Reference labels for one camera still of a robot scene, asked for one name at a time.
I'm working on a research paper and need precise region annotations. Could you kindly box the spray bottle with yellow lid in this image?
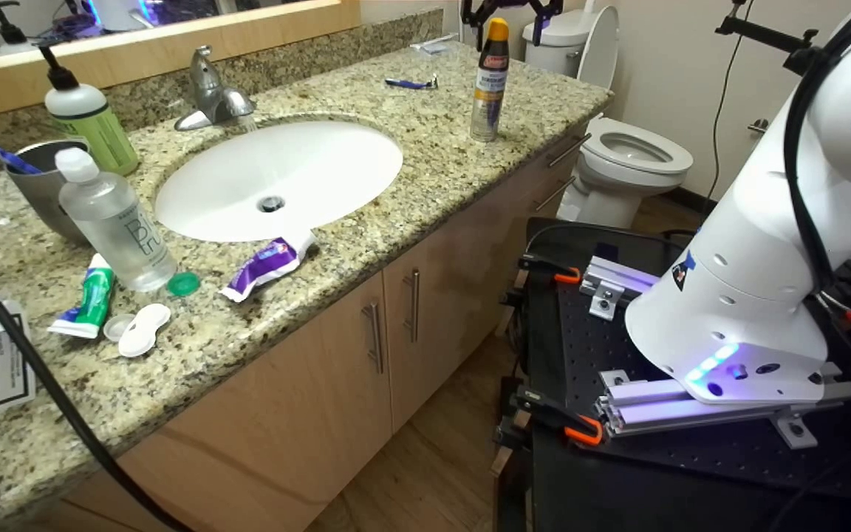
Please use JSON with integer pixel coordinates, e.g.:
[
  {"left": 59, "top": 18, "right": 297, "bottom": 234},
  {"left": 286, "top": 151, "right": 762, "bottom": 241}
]
[{"left": 470, "top": 15, "right": 515, "bottom": 143}]

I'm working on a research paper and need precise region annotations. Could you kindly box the green soap pump bottle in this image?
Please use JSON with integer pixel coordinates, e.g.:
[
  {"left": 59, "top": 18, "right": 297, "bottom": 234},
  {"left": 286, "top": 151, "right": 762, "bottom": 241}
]
[{"left": 37, "top": 41, "right": 146, "bottom": 180}]

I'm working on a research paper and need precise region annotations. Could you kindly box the clear bottle with white cap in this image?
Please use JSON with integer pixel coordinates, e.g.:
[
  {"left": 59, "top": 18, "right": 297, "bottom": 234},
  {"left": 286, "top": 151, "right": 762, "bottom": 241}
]
[{"left": 55, "top": 143, "right": 180, "bottom": 296}]

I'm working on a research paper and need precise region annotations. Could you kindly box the clear plastic packet with label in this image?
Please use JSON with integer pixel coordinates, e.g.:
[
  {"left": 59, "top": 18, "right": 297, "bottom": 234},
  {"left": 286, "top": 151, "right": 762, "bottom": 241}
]
[{"left": 412, "top": 30, "right": 464, "bottom": 55}]

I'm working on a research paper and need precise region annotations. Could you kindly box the white toilet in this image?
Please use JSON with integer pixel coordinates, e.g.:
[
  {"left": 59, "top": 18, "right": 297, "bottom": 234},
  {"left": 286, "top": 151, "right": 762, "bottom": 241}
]
[{"left": 520, "top": 3, "right": 699, "bottom": 229}]

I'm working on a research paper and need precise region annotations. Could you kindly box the white oval sink basin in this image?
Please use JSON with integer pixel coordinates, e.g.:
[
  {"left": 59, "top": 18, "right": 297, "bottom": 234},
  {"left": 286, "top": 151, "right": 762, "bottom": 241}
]
[{"left": 154, "top": 115, "right": 409, "bottom": 244}]

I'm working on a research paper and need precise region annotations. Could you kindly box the chrome sink faucet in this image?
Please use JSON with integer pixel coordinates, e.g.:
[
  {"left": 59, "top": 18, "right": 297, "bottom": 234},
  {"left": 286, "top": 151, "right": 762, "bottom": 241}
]
[{"left": 173, "top": 41, "right": 261, "bottom": 136}]

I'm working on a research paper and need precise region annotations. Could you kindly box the purple toothpaste tube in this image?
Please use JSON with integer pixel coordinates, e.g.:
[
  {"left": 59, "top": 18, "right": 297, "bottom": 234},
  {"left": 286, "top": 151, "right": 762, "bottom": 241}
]
[{"left": 219, "top": 234, "right": 320, "bottom": 306}]

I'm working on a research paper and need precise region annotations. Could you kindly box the small green round cap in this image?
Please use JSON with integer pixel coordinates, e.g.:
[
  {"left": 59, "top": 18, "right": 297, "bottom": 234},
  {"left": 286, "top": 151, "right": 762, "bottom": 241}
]
[{"left": 167, "top": 269, "right": 204, "bottom": 300}]

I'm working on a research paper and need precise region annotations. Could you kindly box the beige wooden vanity cabinet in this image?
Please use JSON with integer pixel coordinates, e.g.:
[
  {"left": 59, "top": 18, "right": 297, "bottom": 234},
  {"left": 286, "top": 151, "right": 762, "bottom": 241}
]
[{"left": 10, "top": 115, "right": 607, "bottom": 532}]

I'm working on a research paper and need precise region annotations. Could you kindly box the white contact lens case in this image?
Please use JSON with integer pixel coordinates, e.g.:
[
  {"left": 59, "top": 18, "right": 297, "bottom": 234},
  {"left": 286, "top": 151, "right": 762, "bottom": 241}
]
[{"left": 102, "top": 300, "right": 177, "bottom": 359}]

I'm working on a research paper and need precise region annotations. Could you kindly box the grey metal cup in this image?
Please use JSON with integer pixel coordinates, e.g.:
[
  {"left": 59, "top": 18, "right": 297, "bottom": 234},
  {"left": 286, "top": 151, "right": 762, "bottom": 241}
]
[{"left": 7, "top": 136, "right": 94, "bottom": 247}]

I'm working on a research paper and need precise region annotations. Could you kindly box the black robot table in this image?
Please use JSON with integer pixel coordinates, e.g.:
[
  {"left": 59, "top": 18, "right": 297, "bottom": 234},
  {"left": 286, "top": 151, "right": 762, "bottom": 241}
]
[{"left": 498, "top": 214, "right": 851, "bottom": 532}]

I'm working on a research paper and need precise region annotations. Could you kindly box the green toothpaste tube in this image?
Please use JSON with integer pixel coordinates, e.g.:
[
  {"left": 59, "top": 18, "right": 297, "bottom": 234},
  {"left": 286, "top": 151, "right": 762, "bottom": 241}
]
[{"left": 49, "top": 251, "right": 122, "bottom": 341}]

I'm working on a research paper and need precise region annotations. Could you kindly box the metal drawer handle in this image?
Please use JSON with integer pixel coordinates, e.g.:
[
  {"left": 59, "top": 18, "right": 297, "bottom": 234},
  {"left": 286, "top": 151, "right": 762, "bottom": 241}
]
[{"left": 541, "top": 136, "right": 586, "bottom": 170}]

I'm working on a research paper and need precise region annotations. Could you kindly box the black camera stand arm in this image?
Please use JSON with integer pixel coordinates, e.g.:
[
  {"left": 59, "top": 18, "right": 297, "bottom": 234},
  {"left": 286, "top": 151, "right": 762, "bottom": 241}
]
[{"left": 715, "top": 0, "right": 823, "bottom": 77}]

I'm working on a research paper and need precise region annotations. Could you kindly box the orange handled black clamp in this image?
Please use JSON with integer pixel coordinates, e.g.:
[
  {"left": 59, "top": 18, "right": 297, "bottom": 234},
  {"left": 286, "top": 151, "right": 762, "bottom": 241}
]
[
  {"left": 517, "top": 251, "right": 586, "bottom": 290},
  {"left": 510, "top": 393, "right": 609, "bottom": 451}
]

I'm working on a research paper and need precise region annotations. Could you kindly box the metal cabinet door handle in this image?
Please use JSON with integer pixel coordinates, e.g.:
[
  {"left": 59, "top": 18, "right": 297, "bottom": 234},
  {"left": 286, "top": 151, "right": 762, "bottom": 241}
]
[
  {"left": 360, "top": 297, "right": 391, "bottom": 374},
  {"left": 402, "top": 265, "right": 425, "bottom": 346}
]

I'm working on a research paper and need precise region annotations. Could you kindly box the black cable along robot arm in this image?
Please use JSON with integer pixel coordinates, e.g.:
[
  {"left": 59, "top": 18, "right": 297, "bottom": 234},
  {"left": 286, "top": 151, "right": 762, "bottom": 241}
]
[{"left": 778, "top": 0, "right": 851, "bottom": 395}]

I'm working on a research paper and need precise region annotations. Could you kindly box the wood framed wall mirror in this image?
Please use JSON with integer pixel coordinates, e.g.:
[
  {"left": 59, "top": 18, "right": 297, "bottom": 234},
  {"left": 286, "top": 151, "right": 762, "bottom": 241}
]
[{"left": 0, "top": 0, "right": 365, "bottom": 124}]

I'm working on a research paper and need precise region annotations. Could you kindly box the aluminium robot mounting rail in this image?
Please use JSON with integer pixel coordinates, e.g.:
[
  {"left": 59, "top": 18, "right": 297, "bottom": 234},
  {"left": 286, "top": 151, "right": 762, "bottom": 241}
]
[{"left": 583, "top": 254, "right": 851, "bottom": 451}]

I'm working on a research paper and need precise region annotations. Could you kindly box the thick black power cable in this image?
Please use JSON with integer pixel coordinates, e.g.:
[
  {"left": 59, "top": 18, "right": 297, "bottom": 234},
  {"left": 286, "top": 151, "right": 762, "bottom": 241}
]
[{"left": 0, "top": 234, "right": 192, "bottom": 532}]

